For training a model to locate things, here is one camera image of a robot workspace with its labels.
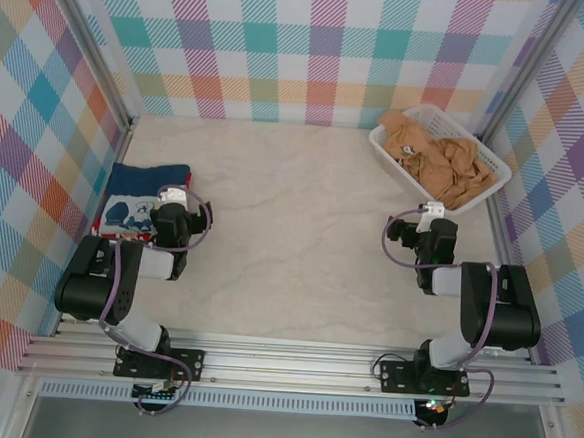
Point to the tan t-shirt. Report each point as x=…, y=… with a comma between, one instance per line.
x=441, y=164

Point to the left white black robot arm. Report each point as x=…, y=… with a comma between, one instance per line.
x=86, y=290

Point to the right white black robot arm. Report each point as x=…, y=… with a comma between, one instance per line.
x=510, y=319

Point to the folded blue clothes stack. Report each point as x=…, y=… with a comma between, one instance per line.
x=97, y=226

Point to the white plastic basket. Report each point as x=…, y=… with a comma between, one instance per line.
x=439, y=116

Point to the grey metal sheet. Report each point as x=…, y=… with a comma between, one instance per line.
x=282, y=436

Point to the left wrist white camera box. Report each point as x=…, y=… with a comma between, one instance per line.
x=176, y=196

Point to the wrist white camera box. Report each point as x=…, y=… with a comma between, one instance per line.
x=434, y=209
x=176, y=196

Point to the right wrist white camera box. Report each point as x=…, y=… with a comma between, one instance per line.
x=434, y=209

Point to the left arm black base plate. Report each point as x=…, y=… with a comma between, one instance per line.
x=189, y=362

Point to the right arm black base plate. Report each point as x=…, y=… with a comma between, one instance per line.
x=393, y=376

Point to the aluminium mounting rail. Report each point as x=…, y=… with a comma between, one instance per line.
x=287, y=364

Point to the aluminium frame post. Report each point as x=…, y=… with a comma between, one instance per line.
x=528, y=65
x=91, y=44

